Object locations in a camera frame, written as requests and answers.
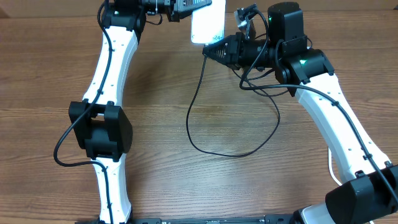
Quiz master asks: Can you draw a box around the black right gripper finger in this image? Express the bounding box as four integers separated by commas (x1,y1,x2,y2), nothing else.
203,53,241,70
202,32,243,55

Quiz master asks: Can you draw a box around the Samsung Galaxy smartphone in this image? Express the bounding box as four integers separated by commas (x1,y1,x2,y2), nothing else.
191,0,226,44

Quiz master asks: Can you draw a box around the black USB charging cable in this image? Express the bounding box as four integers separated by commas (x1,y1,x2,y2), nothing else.
185,32,313,157

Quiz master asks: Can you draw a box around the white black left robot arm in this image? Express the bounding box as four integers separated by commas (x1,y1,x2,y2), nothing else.
68,0,212,223

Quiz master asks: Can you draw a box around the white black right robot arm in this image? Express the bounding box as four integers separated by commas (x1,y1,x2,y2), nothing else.
203,2,397,223

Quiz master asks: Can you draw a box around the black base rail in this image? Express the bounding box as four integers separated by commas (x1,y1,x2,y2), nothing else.
74,213,352,224

